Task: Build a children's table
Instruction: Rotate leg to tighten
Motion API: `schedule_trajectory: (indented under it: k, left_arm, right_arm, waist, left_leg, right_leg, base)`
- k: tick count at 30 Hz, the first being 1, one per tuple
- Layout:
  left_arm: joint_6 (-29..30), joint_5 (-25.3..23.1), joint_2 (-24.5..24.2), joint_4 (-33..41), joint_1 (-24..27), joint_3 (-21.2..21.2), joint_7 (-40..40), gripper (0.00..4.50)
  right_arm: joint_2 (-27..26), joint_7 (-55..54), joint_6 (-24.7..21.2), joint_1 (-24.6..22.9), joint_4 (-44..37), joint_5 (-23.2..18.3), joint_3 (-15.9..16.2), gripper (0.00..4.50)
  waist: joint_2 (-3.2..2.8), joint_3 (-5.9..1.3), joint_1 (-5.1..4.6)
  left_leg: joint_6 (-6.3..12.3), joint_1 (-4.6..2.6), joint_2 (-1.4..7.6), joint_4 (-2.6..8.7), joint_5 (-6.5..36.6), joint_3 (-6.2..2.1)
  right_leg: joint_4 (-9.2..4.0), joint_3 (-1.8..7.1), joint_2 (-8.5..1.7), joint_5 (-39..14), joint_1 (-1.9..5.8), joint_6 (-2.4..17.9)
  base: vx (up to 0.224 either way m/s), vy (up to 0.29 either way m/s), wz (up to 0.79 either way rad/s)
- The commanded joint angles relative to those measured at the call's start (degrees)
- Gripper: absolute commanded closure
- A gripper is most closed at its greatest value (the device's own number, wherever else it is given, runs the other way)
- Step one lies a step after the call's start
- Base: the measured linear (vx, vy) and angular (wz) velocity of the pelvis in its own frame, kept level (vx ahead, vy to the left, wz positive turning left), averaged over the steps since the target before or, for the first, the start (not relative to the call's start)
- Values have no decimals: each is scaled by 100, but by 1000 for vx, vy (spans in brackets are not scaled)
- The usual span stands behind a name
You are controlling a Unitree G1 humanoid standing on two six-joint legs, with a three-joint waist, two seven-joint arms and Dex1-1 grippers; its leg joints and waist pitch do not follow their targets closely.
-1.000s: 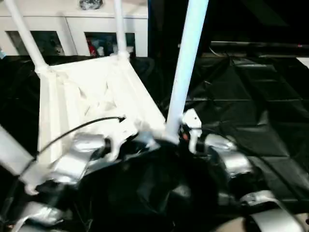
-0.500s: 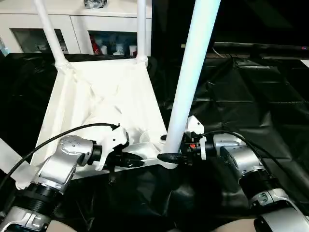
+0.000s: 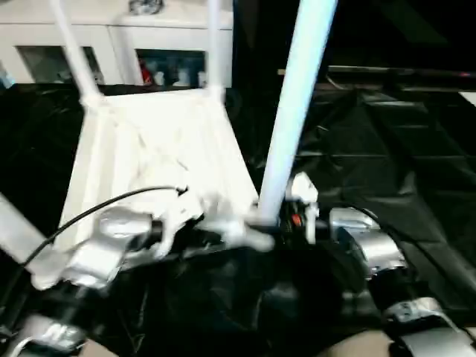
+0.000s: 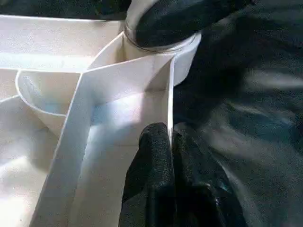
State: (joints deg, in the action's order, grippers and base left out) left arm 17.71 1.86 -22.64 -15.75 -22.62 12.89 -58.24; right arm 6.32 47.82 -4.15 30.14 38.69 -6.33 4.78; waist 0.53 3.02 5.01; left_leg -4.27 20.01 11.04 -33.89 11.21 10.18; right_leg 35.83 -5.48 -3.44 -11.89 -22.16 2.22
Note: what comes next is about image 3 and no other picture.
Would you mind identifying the black mat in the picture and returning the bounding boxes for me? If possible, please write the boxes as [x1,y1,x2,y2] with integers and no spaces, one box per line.
[0,83,476,350]

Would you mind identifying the red bottle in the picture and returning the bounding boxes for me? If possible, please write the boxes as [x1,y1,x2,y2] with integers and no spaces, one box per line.
[138,60,154,86]

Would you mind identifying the grey metal bar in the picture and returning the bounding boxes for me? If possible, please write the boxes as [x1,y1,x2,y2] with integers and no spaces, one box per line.
[328,65,476,80]

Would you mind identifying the large black case yellow label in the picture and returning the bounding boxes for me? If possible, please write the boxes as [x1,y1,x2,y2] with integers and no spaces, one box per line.
[231,0,332,93]

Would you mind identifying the white flat panel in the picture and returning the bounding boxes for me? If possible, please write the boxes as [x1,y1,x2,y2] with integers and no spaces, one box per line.
[458,91,476,113]

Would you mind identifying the white cabinet with glass doors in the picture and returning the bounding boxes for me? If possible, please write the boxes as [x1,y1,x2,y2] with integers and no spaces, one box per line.
[0,0,234,89]

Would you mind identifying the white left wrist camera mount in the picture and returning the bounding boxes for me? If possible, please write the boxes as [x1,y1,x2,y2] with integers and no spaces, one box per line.
[155,188,208,258]

